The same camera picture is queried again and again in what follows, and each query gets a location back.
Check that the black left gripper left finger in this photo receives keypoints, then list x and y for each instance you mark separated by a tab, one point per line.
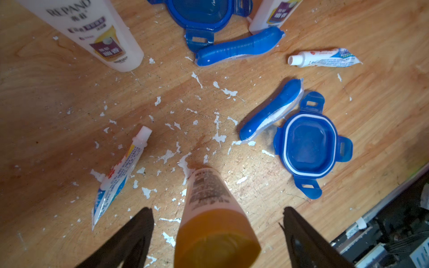
128	247

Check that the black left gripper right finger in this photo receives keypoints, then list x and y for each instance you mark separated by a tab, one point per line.
306	247

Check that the small toothpaste tube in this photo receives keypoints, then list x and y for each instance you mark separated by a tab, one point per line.
335	58
113	183

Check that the white bottle yellow cap front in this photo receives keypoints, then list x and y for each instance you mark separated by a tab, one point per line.
214	231

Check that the white bottle yellow cap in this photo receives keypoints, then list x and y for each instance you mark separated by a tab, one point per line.
272	13
214	231
94	25

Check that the blue container lid front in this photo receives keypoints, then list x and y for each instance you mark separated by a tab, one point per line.
309	145

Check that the blue container lid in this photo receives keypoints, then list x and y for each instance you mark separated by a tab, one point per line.
202	19
309	145

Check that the blue toothbrush case front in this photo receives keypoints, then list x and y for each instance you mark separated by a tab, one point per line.
276	109

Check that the blue toothbrush case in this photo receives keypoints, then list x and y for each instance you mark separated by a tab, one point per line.
276	109
252	46

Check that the blue toothbrush case back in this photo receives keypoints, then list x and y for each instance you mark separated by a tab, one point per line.
252	46

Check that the blue container lid back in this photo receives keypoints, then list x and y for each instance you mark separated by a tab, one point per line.
202	19

